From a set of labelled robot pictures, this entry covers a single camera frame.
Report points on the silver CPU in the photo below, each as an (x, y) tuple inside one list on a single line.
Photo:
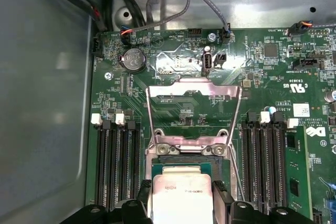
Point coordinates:
[(181, 197)]

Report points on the silver metal drive cage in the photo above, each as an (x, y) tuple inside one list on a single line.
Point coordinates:
[(262, 9)]

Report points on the thin metal locking lever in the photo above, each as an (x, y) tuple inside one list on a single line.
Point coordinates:
[(237, 171)]

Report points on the metal socket cover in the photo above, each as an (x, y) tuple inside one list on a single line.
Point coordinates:
[(194, 85)]

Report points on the green RAM stick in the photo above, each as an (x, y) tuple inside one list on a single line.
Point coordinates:
[(300, 161)]

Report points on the silver coin battery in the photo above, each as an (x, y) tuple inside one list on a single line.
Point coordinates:
[(134, 60)]

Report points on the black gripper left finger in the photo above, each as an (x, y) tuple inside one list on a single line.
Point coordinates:
[(143, 208)]

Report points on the silver board screw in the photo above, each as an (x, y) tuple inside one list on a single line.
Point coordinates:
[(108, 76), (211, 36)]

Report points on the blue expansion slot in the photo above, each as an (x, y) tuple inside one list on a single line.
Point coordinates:
[(324, 211)]

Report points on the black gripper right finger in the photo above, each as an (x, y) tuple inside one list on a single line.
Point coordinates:
[(244, 213)]

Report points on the green motherboard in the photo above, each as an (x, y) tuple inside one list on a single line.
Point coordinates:
[(262, 82)]

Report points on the internal USB port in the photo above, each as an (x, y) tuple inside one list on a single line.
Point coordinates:
[(207, 64)]

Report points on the black PC case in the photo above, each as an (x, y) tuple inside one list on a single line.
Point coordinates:
[(39, 103)]

